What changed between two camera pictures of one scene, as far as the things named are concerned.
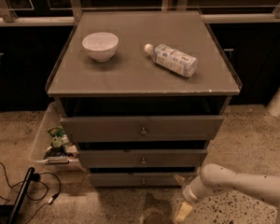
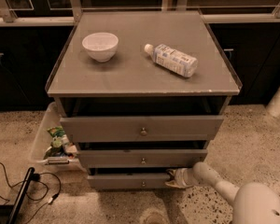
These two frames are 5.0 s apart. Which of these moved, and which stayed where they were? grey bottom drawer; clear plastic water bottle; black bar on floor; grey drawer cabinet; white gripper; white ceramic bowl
Moved: grey bottom drawer; white gripper
Stayed: white ceramic bowl; clear plastic water bottle; black bar on floor; grey drawer cabinet
